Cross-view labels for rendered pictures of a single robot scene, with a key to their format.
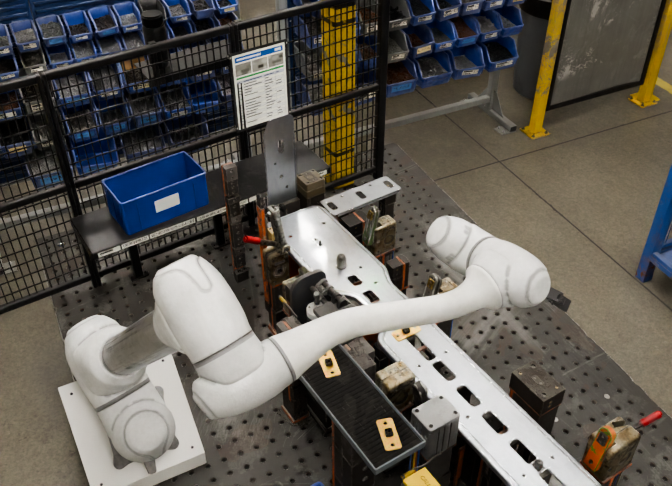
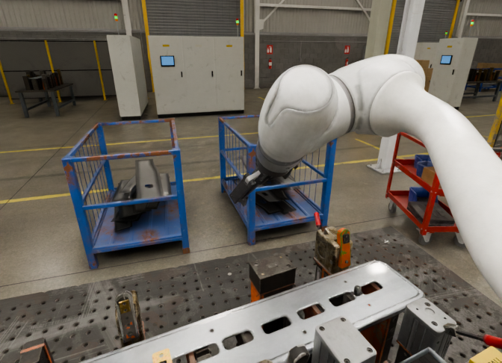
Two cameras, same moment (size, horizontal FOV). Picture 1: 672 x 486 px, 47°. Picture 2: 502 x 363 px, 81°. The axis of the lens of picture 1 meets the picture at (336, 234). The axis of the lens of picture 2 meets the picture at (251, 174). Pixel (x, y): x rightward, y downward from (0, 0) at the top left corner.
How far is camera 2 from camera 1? 1.62 m
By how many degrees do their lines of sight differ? 70
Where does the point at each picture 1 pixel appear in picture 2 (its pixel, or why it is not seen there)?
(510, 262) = (395, 58)
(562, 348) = (179, 283)
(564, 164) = not seen: outside the picture
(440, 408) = (339, 333)
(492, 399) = (282, 305)
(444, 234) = (326, 78)
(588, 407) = (235, 285)
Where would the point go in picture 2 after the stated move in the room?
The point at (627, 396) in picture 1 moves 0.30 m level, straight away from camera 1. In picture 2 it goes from (232, 264) to (190, 240)
